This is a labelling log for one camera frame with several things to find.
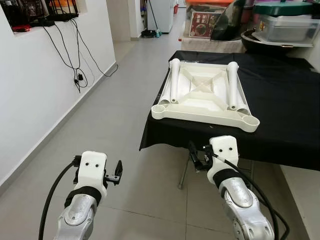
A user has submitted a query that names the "white plastic table top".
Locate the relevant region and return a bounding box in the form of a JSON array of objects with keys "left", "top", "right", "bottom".
[{"left": 150, "top": 59, "right": 261, "bottom": 134}]

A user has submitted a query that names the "clear plastic container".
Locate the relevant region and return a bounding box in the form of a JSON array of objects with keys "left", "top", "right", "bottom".
[{"left": 256, "top": 14, "right": 320, "bottom": 46}]

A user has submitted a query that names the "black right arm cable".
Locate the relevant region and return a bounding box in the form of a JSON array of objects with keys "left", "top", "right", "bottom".
[{"left": 204, "top": 150, "right": 291, "bottom": 240}]

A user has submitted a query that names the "glossy black bag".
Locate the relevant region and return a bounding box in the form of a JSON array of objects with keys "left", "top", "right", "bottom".
[{"left": 210, "top": 0, "right": 247, "bottom": 42}]

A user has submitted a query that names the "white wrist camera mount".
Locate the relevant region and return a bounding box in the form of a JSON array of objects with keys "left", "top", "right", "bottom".
[
  {"left": 206, "top": 135, "right": 240, "bottom": 185},
  {"left": 75, "top": 151, "right": 109, "bottom": 202}
]

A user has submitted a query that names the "black wall cable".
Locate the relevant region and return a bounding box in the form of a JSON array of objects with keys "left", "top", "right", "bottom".
[
  {"left": 41, "top": 22, "right": 88, "bottom": 94},
  {"left": 69, "top": 17, "right": 119, "bottom": 78}
]

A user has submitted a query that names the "beige cloth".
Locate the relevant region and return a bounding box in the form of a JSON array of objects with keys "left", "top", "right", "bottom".
[{"left": 179, "top": 36, "right": 247, "bottom": 54}]

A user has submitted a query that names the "black wok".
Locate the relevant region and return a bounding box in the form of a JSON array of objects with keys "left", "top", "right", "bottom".
[{"left": 240, "top": 27, "right": 320, "bottom": 56}]

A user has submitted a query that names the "clear box with orange lid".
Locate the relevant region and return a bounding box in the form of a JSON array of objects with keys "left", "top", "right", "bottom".
[{"left": 184, "top": 0, "right": 236, "bottom": 41}]

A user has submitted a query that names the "black wire basket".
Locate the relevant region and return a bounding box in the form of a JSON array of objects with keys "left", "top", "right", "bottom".
[{"left": 46, "top": 0, "right": 80, "bottom": 22}]

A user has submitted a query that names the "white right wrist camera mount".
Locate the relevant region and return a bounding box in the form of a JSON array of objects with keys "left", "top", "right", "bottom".
[{"left": 206, "top": 135, "right": 240, "bottom": 185}]

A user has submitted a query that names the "black tablecloth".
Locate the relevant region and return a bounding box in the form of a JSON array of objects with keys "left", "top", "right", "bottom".
[{"left": 139, "top": 50, "right": 320, "bottom": 172}]

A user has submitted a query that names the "white refrigerator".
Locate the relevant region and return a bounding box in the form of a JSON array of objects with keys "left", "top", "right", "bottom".
[{"left": 146, "top": 0, "right": 176, "bottom": 34}]

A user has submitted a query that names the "green pot lid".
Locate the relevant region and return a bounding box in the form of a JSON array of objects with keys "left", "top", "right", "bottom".
[{"left": 252, "top": 1, "right": 317, "bottom": 17}]

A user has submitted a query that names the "floor mop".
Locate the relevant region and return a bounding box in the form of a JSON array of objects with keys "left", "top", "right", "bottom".
[{"left": 140, "top": 0, "right": 162, "bottom": 39}]

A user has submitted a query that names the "black electronic device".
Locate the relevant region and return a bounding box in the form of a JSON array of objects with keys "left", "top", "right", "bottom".
[{"left": 0, "top": 0, "right": 55, "bottom": 30}]

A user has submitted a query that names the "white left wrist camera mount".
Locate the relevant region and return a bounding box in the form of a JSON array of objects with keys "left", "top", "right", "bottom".
[{"left": 75, "top": 151, "right": 109, "bottom": 202}]

